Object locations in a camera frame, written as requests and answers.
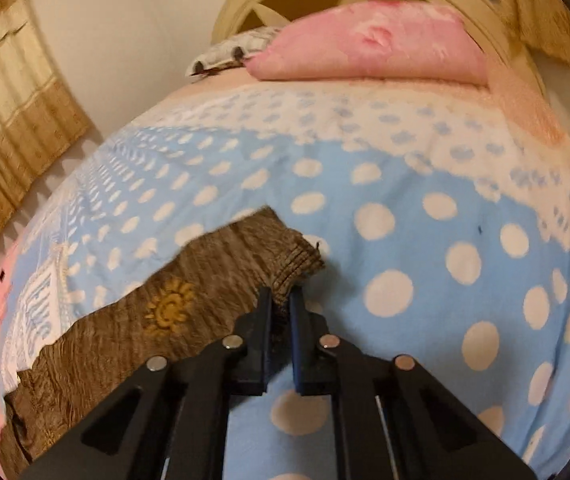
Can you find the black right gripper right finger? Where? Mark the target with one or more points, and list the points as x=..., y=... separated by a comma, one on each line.
x=392, y=419

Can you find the pink floral pillow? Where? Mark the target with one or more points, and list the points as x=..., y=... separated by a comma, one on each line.
x=376, y=39

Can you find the blue polka dot blanket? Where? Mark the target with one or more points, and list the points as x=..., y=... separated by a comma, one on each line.
x=443, y=222

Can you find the brown knitted sweater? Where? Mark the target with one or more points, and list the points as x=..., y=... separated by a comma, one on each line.
x=193, y=300

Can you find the white patterned pillow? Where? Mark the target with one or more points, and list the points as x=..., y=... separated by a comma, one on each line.
x=232, y=52

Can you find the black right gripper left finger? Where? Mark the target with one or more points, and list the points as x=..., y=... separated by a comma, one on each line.
x=168, y=420

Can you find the beige patterned curtain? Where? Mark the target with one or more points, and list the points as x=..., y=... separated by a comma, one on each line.
x=39, y=117

